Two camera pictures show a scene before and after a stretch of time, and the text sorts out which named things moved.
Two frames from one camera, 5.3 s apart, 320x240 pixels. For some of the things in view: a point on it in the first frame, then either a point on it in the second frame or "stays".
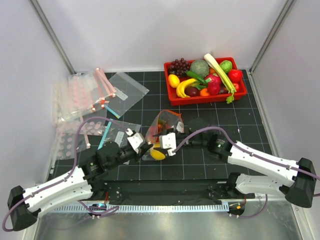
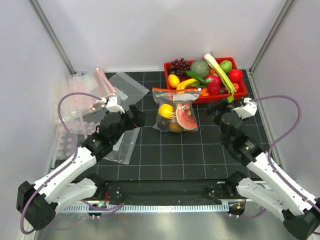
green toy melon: x=199 y=66 stays
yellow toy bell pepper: x=157 y=155 → x=166 y=110
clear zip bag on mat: x=128 y=94 stays
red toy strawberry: x=236 y=86 stays
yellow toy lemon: x=173 y=80 stays
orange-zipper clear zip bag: x=164 y=121 → x=175 y=112
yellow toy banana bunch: x=180 y=87 stays
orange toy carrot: x=203 y=92 stays
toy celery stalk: x=228 y=83 stays
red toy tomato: x=235 y=75 stays
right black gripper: x=164 y=151 → x=221 y=106
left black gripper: x=142 y=150 → x=138 y=119
